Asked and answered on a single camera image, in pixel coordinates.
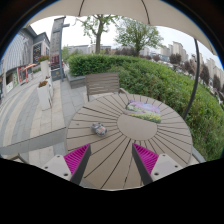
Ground grey stone sign pillar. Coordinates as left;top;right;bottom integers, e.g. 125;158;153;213
49;15;71;81

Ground beige parasol canopy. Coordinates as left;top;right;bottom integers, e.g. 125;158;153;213
24;0;218;56

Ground round dense-crowned tree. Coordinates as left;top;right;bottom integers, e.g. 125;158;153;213
114;16;164;58

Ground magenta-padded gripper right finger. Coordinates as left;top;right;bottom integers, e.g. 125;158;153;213
131;143;184;186

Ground flower landscape print mouse pad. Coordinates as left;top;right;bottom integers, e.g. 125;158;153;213
123;99;163;124

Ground grey shopfront building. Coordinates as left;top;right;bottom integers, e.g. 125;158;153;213
0;25;51;101

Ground brown slatted wooden chair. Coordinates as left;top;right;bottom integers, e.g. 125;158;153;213
84;72;129;103

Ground tall thin-crowned tree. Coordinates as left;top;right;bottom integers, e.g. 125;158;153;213
75;14;119;55

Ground white planter with red flowers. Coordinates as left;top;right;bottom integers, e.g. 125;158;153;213
37;54;52;79

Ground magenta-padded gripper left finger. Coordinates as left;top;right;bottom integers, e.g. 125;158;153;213
40;143;92;186

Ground transparent grey computer mouse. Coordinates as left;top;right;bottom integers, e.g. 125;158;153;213
90;122;108;137

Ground white planter with orange flowers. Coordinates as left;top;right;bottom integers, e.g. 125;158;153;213
36;79;54;111

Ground dark curved parasol pole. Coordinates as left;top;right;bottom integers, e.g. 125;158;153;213
181;38;202;121

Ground distant beige apartment buildings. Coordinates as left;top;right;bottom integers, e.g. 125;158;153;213
159;40;224;91

